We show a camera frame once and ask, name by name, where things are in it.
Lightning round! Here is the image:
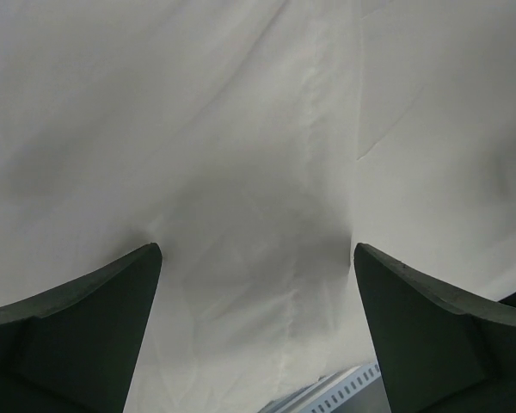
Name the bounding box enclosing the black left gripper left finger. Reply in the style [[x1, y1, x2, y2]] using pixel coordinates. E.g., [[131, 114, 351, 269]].
[[0, 243, 162, 412]]

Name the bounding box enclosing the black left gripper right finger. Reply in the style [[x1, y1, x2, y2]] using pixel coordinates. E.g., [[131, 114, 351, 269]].
[[353, 243, 516, 412]]

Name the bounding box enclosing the white pillowcase with blue ruffle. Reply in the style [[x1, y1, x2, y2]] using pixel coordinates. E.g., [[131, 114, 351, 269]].
[[0, 1, 516, 412]]

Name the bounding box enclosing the white slotted cable duct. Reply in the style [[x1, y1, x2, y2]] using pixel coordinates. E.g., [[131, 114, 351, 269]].
[[260, 361, 381, 413]]

